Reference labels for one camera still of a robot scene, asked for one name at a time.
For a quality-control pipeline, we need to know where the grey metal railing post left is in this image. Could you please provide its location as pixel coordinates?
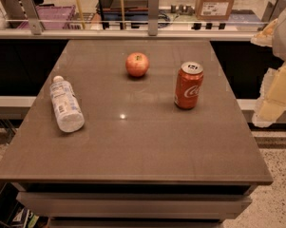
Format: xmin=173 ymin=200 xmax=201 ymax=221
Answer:
xmin=21 ymin=0 xmax=44 ymax=35

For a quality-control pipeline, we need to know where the purple plastic crate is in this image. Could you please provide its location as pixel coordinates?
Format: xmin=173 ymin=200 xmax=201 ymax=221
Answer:
xmin=17 ymin=5 xmax=77 ymax=30

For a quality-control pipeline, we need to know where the clear plastic water bottle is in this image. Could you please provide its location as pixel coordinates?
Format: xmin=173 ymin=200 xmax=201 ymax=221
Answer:
xmin=49 ymin=76 xmax=85 ymax=133

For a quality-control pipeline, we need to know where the red apple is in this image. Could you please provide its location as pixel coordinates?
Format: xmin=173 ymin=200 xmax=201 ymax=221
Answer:
xmin=125 ymin=52 xmax=149 ymax=77

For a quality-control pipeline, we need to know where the grey metal railing post middle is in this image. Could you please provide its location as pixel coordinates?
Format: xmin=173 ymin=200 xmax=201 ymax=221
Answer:
xmin=148 ymin=0 xmax=159 ymax=36

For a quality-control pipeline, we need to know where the cardboard box with label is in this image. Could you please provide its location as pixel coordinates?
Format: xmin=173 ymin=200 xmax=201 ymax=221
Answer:
xmin=195 ymin=0 xmax=235 ymax=20

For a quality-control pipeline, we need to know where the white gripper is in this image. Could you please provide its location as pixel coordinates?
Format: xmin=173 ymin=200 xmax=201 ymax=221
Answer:
xmin=251 ymin=8 xmax=286 ymax=127

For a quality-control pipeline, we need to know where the red coke can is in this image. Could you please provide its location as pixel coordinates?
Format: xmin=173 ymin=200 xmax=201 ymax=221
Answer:
xmin=175 ymin=62 xmax=203 ymax=109

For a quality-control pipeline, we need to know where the grey metal railing post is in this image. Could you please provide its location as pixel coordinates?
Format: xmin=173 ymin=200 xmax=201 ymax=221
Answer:
xmin=261 ymin=0 xmax=286 ymax=24
xmin=148 ymin=0 xmax=159 ymax=36
xmin=21 ymin=0 xmax=44 ymax=35

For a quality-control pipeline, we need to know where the grey metal railing post right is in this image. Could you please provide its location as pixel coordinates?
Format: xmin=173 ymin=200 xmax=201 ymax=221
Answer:
xmin=261 ymin=0 xmax=286 ymax=24

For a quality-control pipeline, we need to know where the orange and blue cart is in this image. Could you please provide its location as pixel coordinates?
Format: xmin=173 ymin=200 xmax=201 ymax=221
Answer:
xmin=96 ymin=0 xmax=148 ymax=29

